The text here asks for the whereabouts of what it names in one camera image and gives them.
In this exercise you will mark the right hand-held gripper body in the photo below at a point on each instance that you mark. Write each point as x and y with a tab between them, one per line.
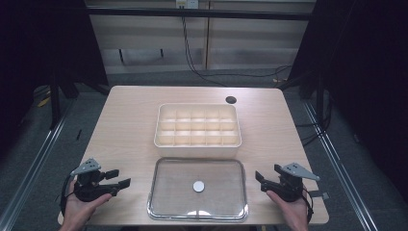
290	184

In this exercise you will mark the white compartment storage box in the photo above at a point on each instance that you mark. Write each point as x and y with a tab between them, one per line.
197	130

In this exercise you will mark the metal floor rail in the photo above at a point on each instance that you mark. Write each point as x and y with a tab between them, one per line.
35	160
336	160

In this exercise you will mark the black horizontal frame bar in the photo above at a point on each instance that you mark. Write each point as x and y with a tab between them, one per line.
198	13

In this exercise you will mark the person's right hand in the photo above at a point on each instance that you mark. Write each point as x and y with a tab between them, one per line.
290	210

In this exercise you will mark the white wall outlet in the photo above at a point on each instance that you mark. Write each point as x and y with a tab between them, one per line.
187	4

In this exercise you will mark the dark curtain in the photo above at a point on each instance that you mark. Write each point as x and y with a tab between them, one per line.
362	64
41	41

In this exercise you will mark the black metal stand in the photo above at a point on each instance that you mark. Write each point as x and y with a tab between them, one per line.
55	106

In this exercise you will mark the clear plastic lid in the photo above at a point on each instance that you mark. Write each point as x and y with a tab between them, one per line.
179	192

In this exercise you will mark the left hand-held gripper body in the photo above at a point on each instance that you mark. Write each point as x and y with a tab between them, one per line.
88	179

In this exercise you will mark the person's left hand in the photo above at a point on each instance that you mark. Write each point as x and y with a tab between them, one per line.
78	207

